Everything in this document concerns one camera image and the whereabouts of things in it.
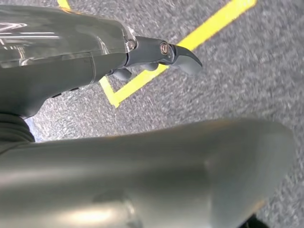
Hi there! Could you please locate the yellow floor tape line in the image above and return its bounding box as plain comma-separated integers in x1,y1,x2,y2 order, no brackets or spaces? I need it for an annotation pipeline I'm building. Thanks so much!
98,0,257,109
57,0,72,11

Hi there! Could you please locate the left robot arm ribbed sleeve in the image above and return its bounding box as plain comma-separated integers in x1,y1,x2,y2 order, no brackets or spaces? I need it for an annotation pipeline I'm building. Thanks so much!
0,113,35,155

